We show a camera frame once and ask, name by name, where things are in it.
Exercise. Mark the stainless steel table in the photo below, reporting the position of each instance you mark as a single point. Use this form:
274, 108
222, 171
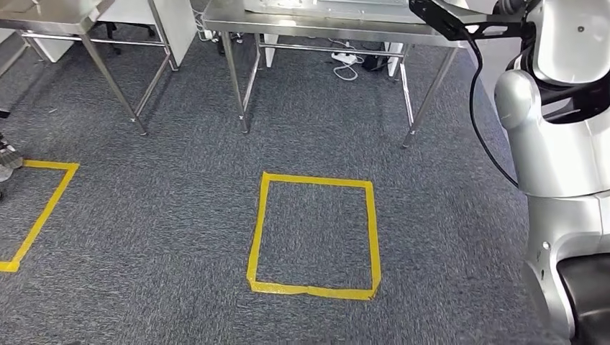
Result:
47, 21
310, 27

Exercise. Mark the black box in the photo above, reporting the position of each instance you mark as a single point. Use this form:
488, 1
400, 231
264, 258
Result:
374, 63

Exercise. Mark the silver stamped metal panel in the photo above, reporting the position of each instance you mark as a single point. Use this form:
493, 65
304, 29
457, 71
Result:
286, 5

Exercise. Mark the white power strip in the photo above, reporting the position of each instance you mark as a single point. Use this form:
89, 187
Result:
344, 58

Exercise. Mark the black camera bracket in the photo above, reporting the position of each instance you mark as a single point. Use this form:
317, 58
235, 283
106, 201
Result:
438, 19

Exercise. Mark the yellow floor tape square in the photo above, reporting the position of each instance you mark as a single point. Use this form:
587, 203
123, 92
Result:
47, 165
314, 181

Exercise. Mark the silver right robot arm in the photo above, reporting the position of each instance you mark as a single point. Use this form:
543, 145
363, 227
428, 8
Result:
553, 157

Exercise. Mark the person's shoe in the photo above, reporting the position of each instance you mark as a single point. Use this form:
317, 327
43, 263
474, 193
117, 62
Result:
8, 159

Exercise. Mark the black chair base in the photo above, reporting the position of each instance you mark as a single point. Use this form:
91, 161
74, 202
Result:
110, 33

